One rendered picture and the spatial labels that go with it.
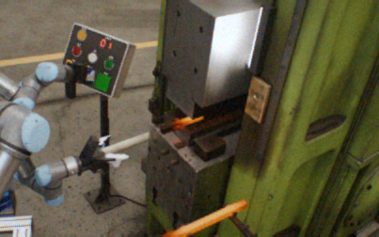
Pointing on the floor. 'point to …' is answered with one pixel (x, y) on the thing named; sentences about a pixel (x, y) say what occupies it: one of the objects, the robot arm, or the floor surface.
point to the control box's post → (103, 136)
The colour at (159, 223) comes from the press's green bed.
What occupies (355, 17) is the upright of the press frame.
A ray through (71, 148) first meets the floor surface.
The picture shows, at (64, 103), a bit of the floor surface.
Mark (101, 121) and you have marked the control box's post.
